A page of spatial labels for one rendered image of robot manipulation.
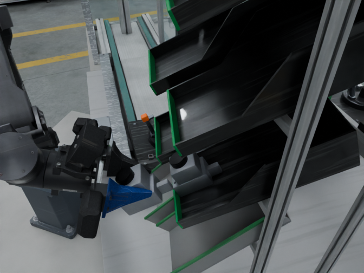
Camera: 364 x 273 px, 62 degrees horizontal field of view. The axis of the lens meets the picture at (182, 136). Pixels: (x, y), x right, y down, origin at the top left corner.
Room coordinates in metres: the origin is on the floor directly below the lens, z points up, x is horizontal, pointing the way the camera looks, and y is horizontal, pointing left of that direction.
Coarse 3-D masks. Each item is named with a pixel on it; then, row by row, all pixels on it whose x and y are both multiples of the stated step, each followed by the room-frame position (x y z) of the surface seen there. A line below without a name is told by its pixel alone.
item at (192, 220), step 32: (256, 128) 0.41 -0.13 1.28; (320, 128) 0.39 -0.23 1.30; (352, 128) 0.30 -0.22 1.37; (224, 160) 0.39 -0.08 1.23; (256, 160) 0.36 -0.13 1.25; (320, 160) 0.29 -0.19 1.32; (352, 160) 0.30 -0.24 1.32; (192, 192) 0.34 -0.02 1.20; (224, 192) 0.32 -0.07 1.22; (256, 192) 0.29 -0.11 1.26; (192, 224) 0.28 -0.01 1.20
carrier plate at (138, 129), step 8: (136, 120) 0.85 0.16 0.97; (152, 120) 0.85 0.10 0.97; (136, 128) 0.81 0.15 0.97; (144, 128) 0.81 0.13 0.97; (136, 136) 0.76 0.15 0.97; (144, 136) 0.76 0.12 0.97; (136, 144) 0.73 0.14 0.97; (144, 144) 0.73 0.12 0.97; (136, 152) 0.69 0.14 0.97; (144, 152) 0.69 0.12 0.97; (152, 152) 0.69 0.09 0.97; (144, 160) 0.65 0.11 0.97; (152, 160) 0.65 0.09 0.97; (152, 168) 0.62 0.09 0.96
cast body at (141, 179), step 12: (132, 168) 0.34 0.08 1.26; (144, 168) 0.34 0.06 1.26; (120, 180) 0.31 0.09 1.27; (132, 180) 0.31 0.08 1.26; (144, 180) 0.32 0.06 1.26; (156, 180) 0.34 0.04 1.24; (168, 180) 0.33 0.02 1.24; (156, 192) 0.31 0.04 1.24; (132, 204) 0.30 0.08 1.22; (144, 204) 0.30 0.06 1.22; (156, 204) 0.30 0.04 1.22
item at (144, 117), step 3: (144, 114) 0.75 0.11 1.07; (141, 117) 0.74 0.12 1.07; (144, 117) 0.73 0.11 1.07; (147, 117) 0.74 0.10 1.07; (150, 117) 0.74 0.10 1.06; (153, 117) 0.74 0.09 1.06; (144, 120) 0.73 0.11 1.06; (147, 120) 0.73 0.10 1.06; (147, 123) 0.74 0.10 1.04; (150, 123) 0.74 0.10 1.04; (147, 126) 0.74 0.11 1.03; (150, 126) 0.74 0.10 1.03; (150, 129) 0.74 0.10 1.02; (153, 129) 0.74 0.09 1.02; (153, 132) 0.74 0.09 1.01
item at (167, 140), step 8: (168, 112) 0.55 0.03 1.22; (160, 120) 0.55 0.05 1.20; (168, 120) 0.55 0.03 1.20; (160, 128) 0.53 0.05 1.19; (168, 128) 0.52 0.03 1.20; (160, 136) 0.50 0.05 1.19; (168, 136) 0.49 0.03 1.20; (160, 144) 0.47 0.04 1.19; (168, 144) 0.47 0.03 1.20; (160, 152) 0.45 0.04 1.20; (168, 152) 0.42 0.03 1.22; (160, 160) 0.42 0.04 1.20; (168, 160) 0.42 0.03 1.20
